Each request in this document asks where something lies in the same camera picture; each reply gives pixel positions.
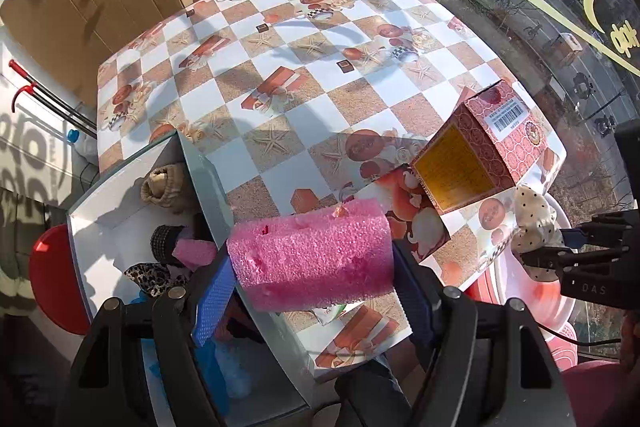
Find red plastic stool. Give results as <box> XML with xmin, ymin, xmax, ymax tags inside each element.
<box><xmin>465</xmin><ymin>202</ymin><xmax>578</xmax><ymax>363</ymax></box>
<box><xmin>28</xmin><ymin>224</ymin><xmax>93</xmax><ymax>338</ymax></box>

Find blue disposable shoe cover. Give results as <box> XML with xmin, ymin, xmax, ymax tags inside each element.
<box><xmin>202</xmin><ymin>339</ymin><xmax>236</xmax><ymax>413</ymax></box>

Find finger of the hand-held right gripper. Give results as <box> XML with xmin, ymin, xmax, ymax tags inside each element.
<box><xmin>560</xmin><ymin>211</ymin><xmax>638</xmax><ymax>253</ymax></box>
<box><xmin>520</xmin><ymin>247</ymin><xmax>626</xmax><ymax>280</ymax></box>

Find yellow window sticker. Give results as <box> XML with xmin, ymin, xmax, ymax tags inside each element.
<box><xmin>500</xmin><ymin>0</ymin><xmax>640</xmax><ymax>78</ymax></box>

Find white cardboard box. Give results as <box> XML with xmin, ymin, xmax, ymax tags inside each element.
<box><xmin>66</xmin><ymin>129</ymin><xmax>321</xmax><ymax>427</ymax></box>

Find purple striped knit hat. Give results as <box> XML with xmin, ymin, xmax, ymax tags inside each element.
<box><xmin>150</xmin><ymin>223</ymin><xmax>201</xmax><ymax>269</ymax></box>

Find leopard print scrunchie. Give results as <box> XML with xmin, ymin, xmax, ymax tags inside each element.
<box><xmin>124</xmin><ymin>261</ymin><xmax>191</xmax><ymax>298</ymax></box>

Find red handled mop poles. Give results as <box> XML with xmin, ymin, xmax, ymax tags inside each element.
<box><xmin>9</xmin><ymin>59</ymin><xmax>98</xmax><ymax>132</ymax></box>

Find white polka dot scrunchie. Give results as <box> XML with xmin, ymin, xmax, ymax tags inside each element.
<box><xmin>510</xmin><ymin>184</ymin><xmax>561</xmax><ymax>283</ymax></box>

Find pink pitted sponge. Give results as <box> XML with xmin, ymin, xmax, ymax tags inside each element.
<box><xmin>226</xmin><ymin>199</ymin><xmax>396</xmax><ymax>314</ymax></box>

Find person's red clothing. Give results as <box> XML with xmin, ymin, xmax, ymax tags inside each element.
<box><xmin>562</xmin><ymin>357</ymin><xmax>640</xmax><ymax>427</ymax></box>

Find pink rectangular sponge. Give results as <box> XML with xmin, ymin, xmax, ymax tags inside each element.
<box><xmin>171</xmin><ymin>238</ymin><xmax>219</xmax><ymax>269</ymax></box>

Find beige knit cloth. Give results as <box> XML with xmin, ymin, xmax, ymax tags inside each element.
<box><xmin>140</xmin><ymin>162</ymin><xmax>198</xmax><ymax>214</ymax></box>

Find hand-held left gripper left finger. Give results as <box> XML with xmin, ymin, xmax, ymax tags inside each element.
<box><xmin>57</xmin><ymin>252</ymin><xmax>237</xmax><ymax>427</ymax></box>

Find black floor cable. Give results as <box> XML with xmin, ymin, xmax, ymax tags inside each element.
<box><xmin>74</xmin><ymin>157</ymin><xmax>101</xmax><ymax>190</ymax></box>

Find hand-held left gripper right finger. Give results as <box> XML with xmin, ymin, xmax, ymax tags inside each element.
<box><xmin>392</xmin><ymin>242</ymin><xmax>576</xmax><ymax>427</ymax></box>

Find plastic bottle with blue cap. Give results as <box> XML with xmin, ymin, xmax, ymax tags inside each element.
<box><xmin>66</xmin><ymin>128</ymin><xmax>98</xmax><ymax>168</ymax></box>

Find red patterned carton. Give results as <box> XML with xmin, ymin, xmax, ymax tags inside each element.
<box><xmin>410</xmin><ymin>79</ymin><xmax>548</xmax><ymax>215</ymax></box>

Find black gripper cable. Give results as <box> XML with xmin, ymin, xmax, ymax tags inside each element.
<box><xmin>537</xmin><ymin>324</ymin><xmax>623</xmax><ymax>349</ymax></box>

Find person's right hand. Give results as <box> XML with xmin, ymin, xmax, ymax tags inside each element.
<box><xmin>619</xmin><ymin>309</ymin><xmax>640</xmax><ymax>370</ymax></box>

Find checkered printed tablecloth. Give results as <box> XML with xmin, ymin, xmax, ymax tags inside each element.
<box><xmin>95</xmin><ymin>0</ymin><xmax>568</xmax><ymax>383</ymax></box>

